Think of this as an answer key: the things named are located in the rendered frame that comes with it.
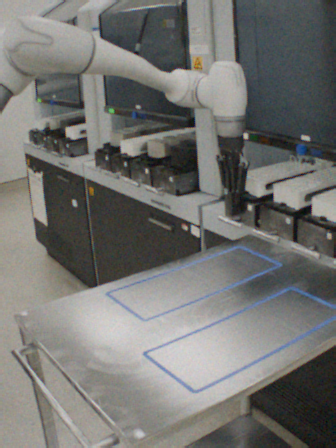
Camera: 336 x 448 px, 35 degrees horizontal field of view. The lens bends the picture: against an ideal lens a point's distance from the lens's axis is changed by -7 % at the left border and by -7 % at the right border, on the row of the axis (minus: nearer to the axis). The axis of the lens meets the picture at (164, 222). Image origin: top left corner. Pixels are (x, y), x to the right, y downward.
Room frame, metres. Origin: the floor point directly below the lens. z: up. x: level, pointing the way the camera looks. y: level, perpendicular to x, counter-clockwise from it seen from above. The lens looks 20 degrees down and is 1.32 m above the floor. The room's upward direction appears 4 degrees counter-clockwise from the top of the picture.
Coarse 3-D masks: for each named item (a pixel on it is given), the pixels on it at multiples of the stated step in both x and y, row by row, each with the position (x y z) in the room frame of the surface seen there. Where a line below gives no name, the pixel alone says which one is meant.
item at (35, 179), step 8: (32, 176) 3.05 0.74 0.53; (40, 176) 2.93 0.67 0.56; (32, 184) 3.07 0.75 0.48; (40, 184) 2.94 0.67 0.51; (32, 192) 3.08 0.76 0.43; (40, 192) 2.95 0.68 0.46; (32, 200) 3.10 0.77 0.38; (40, 200) 2.97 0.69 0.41; (40, 208) 2.99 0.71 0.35; (40, 216) 3.01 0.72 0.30
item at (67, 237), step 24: (96, 0) 2.54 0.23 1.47; (96, 96) 2.49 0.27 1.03; (96, 120) 2.49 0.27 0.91; (96, 144) 2.50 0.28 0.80; (48, 168) 2.81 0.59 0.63; (72, 168) 2.53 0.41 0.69; (48, 192) 2.85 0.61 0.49; (72, 192) 2.56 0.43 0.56; (48, 216) 2.89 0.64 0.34; (72, 216) 2.59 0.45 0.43; (48, 240) 2.94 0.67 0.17; (72, 240) 2.63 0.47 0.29; (72, 264) 2.67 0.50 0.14
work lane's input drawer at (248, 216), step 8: (240, 192) 1.56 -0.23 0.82; (248, 192) 1.54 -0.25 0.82; (240, 200) 1.53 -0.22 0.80; (248, 200) 1.51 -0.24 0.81; (256, 200) 1.50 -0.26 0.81; (264, 200) 1.51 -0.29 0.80; (240, 208) 1.53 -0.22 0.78; (248, 208) 1.50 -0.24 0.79; (256, 208) 1.48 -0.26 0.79; (240, 216) 1.53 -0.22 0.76; (248, 216) 1.50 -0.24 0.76; (256, 216) 1.48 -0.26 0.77; (232, 224) 1.49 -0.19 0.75; (240, 224) 1.47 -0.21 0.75; (248, 224) 1.50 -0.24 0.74
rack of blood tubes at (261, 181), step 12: (264, 168) 1.65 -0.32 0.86; (276, 168) 1.64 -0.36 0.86; (288, 168) 1.63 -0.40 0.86; (300, 168) 1.62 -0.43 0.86; (312, 168) 1.64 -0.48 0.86; (252, 180) 1.53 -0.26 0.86; (264, 180) 1.52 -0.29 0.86; (276, 180) 1.69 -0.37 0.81; (252, 192) 1.53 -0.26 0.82; (264, 192) 1.52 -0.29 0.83
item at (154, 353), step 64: (192, 256) 1.13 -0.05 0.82; (256, 256) 1.10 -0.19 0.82; (64, 320) 0.87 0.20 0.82; (128, 320) 0.86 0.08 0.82; (192, 320) 0.85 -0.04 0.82; (256, 320) 0.83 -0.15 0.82; (320, 320) 0.80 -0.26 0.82; (128, 384) 0.67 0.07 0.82; (192, 384) 0.65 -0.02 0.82; (256, 384) 0.65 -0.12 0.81
